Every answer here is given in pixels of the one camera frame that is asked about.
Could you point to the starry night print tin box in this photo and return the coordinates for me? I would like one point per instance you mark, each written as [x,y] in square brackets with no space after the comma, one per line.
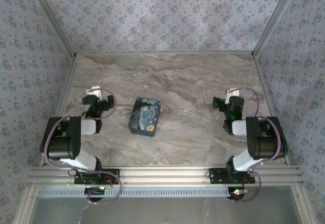
[144,117]

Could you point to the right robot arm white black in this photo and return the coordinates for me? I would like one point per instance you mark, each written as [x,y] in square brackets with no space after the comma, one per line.
[264,142]

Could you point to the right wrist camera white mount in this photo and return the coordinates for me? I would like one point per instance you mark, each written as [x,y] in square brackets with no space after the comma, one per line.
[232,93]

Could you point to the aluminium table edge rail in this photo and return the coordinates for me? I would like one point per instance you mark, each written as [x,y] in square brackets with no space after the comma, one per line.
[263,84]
[65,87]

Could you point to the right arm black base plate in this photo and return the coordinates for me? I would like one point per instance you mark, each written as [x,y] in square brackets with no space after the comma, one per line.
[217,175]

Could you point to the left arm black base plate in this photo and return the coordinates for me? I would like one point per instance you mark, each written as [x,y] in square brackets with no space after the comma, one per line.
[111,177]

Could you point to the wide aluminium base rail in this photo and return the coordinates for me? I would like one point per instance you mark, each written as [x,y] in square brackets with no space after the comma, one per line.
[165,175]

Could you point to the aluminium corner post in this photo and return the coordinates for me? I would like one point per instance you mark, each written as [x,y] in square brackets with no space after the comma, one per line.
[274,18]
[54,18]

